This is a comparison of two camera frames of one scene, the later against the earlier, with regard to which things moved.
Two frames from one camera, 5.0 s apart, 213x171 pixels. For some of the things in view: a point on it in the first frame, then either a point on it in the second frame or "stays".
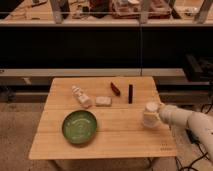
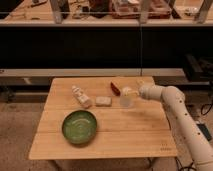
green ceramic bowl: (79, 126) stays
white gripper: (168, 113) -> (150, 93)
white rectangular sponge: (103, 101) stays
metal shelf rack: (106, 38) stays
